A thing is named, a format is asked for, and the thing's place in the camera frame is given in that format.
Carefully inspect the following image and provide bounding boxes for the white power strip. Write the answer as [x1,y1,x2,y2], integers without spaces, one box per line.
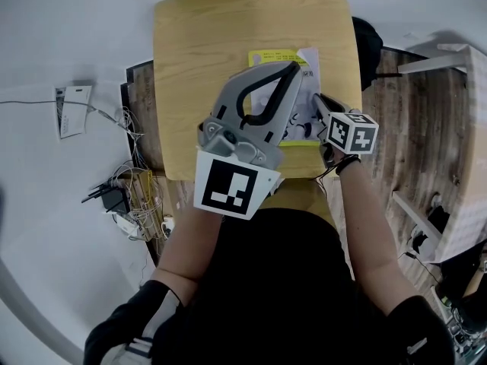
[161,214,177,240]

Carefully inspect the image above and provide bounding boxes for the brown cardboard box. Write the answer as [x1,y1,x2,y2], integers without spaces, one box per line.
[125,169,174,241]

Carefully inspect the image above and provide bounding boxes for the black router with antennas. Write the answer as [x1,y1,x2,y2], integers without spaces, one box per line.
[81,178,131,214]

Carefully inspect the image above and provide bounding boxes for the yellow covered booklet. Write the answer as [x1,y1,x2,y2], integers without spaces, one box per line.
[247,46,322,148]

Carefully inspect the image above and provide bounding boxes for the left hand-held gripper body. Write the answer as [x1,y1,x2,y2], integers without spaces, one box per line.
[192,116,285,221]

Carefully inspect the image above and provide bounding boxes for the person's right forearm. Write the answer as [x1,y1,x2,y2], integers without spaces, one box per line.
[336,160,419,316]

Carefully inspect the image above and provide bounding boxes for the white network device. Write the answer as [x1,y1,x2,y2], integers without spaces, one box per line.
[113,213,142,240]

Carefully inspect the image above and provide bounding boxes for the person's left forearm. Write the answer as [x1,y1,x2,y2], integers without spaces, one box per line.
[151,206,226,304]

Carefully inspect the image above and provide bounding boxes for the black wristband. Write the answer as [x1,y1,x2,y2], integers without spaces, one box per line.
[334,154,362,176]

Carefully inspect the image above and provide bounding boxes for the white wall socket panel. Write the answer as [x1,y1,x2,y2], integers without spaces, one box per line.
[54,85,94,140]

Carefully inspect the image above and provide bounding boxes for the bundle of thin white wires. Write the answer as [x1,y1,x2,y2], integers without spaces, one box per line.
[110,106,169,241]

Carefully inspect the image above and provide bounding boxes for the grey and white shoulder strap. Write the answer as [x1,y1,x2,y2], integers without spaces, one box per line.
[102,287,182,365]

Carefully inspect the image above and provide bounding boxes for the grey cable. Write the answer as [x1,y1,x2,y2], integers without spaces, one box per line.
[0,99,127,129]

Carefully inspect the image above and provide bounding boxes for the black backpack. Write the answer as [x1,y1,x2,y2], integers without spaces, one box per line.
[352,16,385,91]

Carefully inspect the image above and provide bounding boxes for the table with checkered cloth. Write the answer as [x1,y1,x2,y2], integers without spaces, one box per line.
[390,43,487,264]

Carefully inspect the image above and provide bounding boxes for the person's right hand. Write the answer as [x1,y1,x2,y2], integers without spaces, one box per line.
[322,145,346,170]

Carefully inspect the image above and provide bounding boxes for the person's yellow trousers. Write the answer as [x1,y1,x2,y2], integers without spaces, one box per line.
[260,179,338,228]

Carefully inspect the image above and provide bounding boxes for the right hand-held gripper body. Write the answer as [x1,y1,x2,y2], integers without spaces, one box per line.
[317,107,381,167]

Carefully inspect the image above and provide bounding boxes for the person's black shirt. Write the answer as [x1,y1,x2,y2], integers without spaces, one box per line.
[83,206,456,365]

